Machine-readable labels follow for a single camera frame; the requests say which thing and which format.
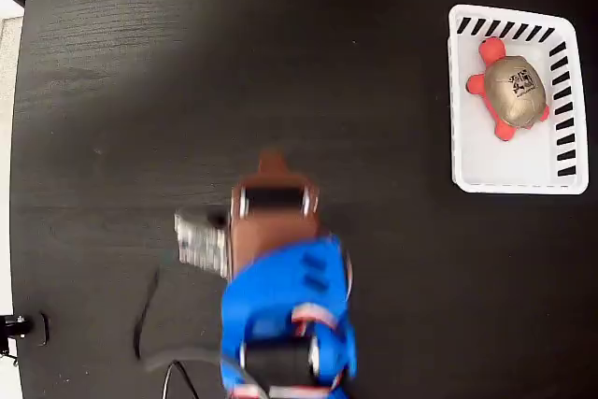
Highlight red turtle toy gold shell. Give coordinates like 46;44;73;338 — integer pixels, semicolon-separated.
464;36;551;144

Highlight white plastic basket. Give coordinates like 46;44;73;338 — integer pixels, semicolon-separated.
447;3;591;196

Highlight black table clamp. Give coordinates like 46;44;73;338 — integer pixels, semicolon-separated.
0;311;50;349

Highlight small camera circuit board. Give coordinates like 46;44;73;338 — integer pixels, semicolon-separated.
173;208;231;279

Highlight white red servo wire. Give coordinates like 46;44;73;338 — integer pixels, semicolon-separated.
233;303;349;399

